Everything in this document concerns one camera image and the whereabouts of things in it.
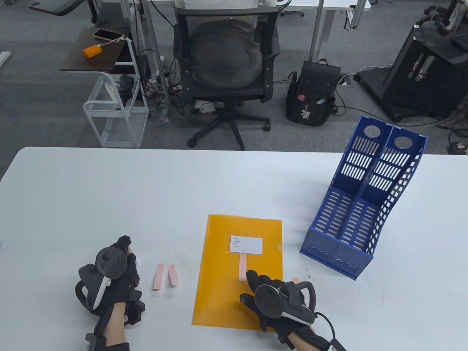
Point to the person's left hand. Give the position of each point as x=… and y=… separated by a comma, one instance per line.
x=132, y=278

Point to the floor socket box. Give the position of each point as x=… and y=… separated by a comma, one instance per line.
x=345, y=80

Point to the black mesh office chair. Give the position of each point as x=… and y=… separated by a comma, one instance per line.
x=226, y=120

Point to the orange power bank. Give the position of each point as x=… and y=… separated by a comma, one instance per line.
x=92, y=51

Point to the yellow L-shaped folder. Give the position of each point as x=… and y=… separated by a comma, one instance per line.
x=219, y=292

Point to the person's right forearm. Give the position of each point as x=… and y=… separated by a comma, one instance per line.
x=303, y=345

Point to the blue plastic file rack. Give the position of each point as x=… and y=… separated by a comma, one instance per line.
x=340, y=252

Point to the black left hand controller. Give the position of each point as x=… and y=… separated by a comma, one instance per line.
x=109, y=261

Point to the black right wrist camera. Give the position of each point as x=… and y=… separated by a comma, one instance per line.
x=335, y=346

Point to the black equipment on stand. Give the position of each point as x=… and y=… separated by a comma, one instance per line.
x=438, y=22

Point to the black hand controller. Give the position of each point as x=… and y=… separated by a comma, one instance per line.
x=109, y=261
x=267, y=301

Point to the black backpack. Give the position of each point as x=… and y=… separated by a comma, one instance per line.
x=310, y=91

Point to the white label sticker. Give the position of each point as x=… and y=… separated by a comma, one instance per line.
x=246, y=245

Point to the black bag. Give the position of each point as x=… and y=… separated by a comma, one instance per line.
x=126, y=86

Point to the white desk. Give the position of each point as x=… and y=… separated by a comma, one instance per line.
x=321, y=36

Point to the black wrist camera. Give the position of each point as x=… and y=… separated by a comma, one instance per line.
x=335, y=346
x=95, y=342

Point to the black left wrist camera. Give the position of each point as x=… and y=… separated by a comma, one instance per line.
x=95, y=342

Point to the person's right hand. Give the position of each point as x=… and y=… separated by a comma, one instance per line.
x=281, y=331

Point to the black equipment stand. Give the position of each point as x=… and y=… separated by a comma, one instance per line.
x=420, y=84

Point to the person's left forearm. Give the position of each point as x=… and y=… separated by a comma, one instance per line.
x=116, y=329

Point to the brown side table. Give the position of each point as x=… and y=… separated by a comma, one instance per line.
x=98, y=60

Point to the white smartphone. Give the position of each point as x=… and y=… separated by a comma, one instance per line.
x=106, y=34

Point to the black right hand controller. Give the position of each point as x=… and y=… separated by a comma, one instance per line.
x=267, y=301

